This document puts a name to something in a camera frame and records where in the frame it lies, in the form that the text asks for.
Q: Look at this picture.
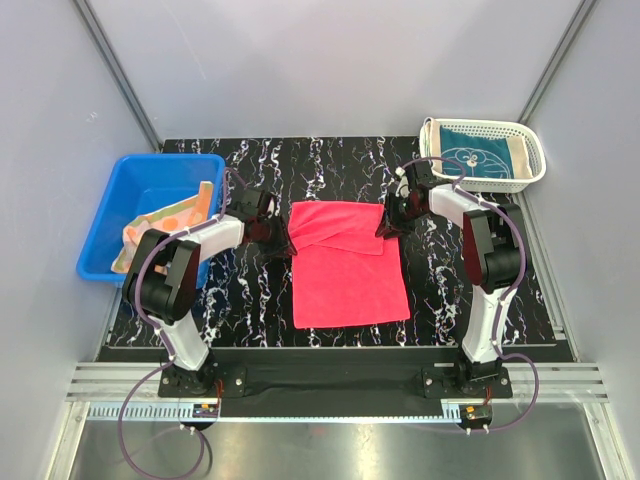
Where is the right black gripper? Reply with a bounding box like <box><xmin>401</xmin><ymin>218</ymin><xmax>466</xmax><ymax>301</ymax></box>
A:
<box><xmin>374</xmin><ymin>193</ymin><xmax>426</xmax><ymax>240</ymax></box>

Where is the pink towel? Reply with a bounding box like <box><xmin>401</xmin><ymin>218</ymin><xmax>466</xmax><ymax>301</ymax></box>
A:
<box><xmin>288</xmin><ymin>201</ymin><xmax>410</xmax><ymax>329</ymax></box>

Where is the teal beige Doraemon towel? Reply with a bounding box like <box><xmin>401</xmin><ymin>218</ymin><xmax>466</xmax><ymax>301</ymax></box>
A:
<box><xmin>423</xmin><ymin>118</ymin><xmax>533</xmax><ymax>180</ymax></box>

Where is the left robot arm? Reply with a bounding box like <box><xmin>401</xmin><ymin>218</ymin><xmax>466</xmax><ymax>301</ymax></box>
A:
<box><xmin>123</xmin><ymin>187</ymin><xmax>297</xmax><ymax>397</ymax></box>

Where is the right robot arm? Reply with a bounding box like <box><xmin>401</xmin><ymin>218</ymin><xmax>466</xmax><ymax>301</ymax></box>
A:
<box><xmin>376</xmin><ymin>157</ymin><xmax>529</xmax><ymax>397</ymax></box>

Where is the orange patterned towel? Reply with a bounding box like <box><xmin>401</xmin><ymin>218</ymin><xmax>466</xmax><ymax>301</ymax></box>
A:
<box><xmin>111</xmin><ymin>181</ymin><xmax>215</xmax><ymax>274</ymax></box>

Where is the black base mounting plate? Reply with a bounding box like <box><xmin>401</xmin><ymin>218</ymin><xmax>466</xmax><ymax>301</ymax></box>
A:
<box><xmin>158</xmin><ymin>347</ymin><xmax>513</xmax><ymax>421</ymax></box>

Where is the blue plastic bin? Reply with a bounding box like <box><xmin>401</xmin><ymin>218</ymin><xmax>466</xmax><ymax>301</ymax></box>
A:
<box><xmin>76</xmin><ymin>153</ymin><xmax>225</xmax><ymax>287</ymax></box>

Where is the white perforated basket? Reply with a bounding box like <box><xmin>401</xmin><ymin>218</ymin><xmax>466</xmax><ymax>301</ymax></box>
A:
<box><xmin>419</xmin><ymin>117</ymin><xmax>547</xmax><ymax>194</ymax></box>

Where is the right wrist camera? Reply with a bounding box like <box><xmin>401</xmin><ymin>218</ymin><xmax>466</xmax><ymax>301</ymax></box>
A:
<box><xmin>395</xmin><ymin>167</ymin><xmax>410</xmax><ymax>198</ymax></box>

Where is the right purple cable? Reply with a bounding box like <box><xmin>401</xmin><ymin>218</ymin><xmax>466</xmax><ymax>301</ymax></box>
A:
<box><xmin>397</xmin><ymin>157</ymin><xmax>541</xmax><ymax>434</ymax></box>

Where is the purple cable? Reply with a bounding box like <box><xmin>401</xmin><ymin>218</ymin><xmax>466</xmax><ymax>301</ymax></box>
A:
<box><xmin>117</xmin><ymin>167</ymin><xmax>246</xmax><ymax>476</ymax></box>
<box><xmin>397</xmin><ymin>157</ymin><xmax>541</xmax><ymax>434</ymax></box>

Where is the white cable duct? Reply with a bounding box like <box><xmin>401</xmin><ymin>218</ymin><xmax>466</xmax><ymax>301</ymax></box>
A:
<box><xmin>88</xmin><ymin>400</ymin><xmax>461</xmax><ymax>424</ymax></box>

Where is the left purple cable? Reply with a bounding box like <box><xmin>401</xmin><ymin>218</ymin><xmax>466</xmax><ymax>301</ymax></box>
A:
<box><xmin>117</xmin><ymin>167</ymin><xmax>246</xmax><ymax>476</ymax></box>

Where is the aluminium rail profile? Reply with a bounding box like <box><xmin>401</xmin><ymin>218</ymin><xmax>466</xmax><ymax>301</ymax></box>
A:
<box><xmin>66</xmin><ymin>363</ymin><xmax>608</xmax><ymax>403</ymax></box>

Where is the right aluminium frame post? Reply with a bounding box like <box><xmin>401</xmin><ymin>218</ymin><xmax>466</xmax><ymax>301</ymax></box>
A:
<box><xmin>518</xmin><ymin>0</ymin><xmax>599</xmax><ymax>125</ymax></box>

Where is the aluminium frame post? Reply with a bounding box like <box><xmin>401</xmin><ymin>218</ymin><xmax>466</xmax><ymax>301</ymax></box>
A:
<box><xmin>71</xmin><ymin>0</ymin><xmax>164</xmax><ymax>152</ymax></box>
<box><xmin>518</xmin><ymin>0</ymin><xmax>599</xmax><ymax>125</ymax></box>

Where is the left aluminium frame post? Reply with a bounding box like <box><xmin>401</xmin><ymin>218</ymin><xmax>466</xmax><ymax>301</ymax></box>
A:
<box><xmin>71</xmin><ymin>0</ymin><xmax>164</xmax><ymax>152</ymax></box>

